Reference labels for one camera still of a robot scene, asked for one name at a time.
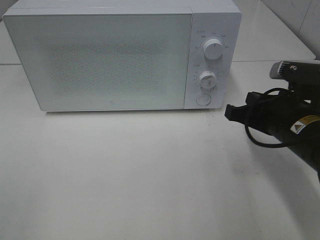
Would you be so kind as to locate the white microwave door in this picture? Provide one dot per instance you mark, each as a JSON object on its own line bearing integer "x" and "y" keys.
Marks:
{"x": 104, "y": 62}

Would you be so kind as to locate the white microwave oven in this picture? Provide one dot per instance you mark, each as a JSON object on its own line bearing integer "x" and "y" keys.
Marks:
{"x": 209, "y": 19}

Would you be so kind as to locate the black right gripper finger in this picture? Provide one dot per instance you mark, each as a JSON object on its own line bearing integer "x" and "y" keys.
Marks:
{"x": 252, "y": 97}

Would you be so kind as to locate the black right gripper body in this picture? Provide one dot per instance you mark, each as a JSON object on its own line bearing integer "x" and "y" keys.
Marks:
{"x": 278, "y": 109}

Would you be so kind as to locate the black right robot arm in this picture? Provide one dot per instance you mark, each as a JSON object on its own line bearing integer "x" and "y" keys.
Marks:
{"x": 307, "y": 150}

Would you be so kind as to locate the white microwave knob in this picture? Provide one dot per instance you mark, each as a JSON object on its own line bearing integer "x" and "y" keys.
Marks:
{"x": 207, "y": 80}
{"x": 213, "y": 48}

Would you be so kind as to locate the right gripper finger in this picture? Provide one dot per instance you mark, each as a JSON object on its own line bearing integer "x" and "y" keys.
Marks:
{"x": 236, "y": 113}

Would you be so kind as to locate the round white door button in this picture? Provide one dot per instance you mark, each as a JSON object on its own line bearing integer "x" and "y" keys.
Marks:
{"x": 203, "y": 99}

